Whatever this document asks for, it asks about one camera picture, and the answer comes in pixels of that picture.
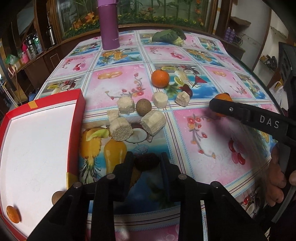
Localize brown round longan fruit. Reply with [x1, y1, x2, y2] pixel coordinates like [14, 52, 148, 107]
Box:
[136, 98, 152, 116]

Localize red box lid tray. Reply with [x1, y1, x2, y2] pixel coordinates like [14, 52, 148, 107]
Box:
[1, 89, 85, 240]

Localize large beige banana chunk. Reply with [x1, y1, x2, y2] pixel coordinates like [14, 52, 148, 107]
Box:
[109, 118, 133, 141]

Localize small beige banana chunk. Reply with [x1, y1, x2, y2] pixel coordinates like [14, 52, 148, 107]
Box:
[107, 109, 119, 123]

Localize green leafy vegetable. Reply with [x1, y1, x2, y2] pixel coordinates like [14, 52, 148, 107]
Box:
[149, 28, 187, 46]

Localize purple bottles on shelf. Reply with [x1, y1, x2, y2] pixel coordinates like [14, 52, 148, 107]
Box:
[225, 27, 236, 43]

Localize steel thermos flask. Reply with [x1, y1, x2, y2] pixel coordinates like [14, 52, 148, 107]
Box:
[47, 25, 56, 46]

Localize pink bottle on counter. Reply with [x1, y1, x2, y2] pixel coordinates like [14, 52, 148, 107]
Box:
[21, 43, 30, 64]

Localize fruit pattern tablecloth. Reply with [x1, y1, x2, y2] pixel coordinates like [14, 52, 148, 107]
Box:
[37, 30, 279, 240]

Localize person's right hand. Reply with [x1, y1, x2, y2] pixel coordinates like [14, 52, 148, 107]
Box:
[265, 145, 287, 207]

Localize orange mandarin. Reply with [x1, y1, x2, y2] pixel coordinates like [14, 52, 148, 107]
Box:
[214, 92, 234, 118]
[6, 206, 21, 223]
[151, 69, 170, 88]

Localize green plastic bag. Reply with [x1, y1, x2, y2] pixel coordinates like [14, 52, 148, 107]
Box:
[5, 54, 19, 65]

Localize purple thermos bottle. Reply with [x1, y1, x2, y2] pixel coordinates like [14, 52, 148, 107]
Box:
[97, 0, 120, 50]

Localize brown kiwi-like fruit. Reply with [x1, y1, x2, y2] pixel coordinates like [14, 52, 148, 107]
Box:
[51, 191, 65, 205]

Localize flower painting glass panel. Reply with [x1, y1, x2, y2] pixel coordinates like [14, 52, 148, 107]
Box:
[54, 0, 218, 39]

